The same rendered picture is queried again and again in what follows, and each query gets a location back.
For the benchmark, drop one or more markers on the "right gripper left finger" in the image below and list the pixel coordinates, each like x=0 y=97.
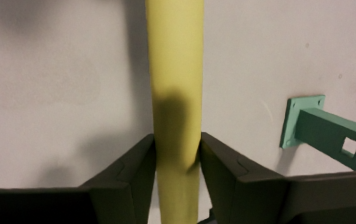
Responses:
x=119 y=194

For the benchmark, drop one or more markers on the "yellow long bar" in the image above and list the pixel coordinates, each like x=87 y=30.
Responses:
x=175 y=31

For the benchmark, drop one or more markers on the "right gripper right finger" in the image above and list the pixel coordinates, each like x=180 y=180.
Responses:
x=243 y=191

